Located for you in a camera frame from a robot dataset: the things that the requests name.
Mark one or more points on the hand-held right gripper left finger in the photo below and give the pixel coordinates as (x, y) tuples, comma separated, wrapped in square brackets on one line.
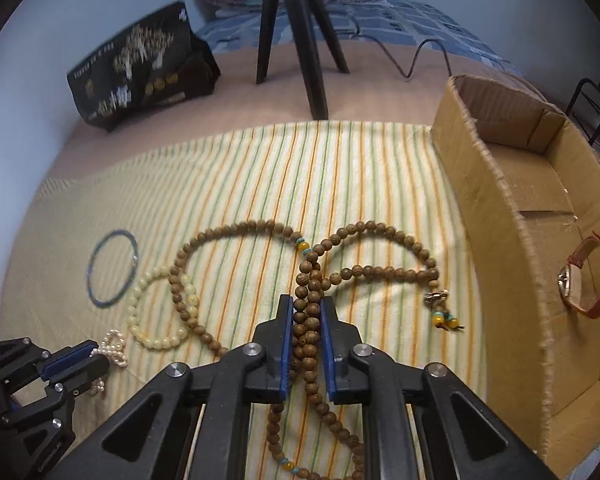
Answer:
[(286, 342)]

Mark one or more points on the blue thin bangle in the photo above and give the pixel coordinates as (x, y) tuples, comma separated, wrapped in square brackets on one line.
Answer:
[(90, 272)]

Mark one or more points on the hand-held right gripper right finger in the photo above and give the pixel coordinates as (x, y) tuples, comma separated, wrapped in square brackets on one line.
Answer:
[(328, 347)]

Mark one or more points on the cardboard box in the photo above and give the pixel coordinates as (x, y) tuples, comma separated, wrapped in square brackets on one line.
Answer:
[(495, 220)]

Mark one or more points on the black tripod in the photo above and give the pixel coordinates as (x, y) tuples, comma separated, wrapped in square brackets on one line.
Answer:
[(305, 35)]

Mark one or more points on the blue checked bed sheet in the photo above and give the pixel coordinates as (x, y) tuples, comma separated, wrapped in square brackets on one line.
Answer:
[(430, 20)]

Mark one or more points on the tan bed cover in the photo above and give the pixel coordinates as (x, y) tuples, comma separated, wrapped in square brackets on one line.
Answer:
[(380, 100)]

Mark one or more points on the black printed bag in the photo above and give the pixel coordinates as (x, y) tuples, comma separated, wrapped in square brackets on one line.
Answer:
[(130, 60)]

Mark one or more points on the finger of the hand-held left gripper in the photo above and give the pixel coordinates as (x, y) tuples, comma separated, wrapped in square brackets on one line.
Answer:
[(50, 440), (72, 356)]

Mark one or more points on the striped cream towel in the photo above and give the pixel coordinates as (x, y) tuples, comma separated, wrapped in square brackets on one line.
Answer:
[(280, 175)]

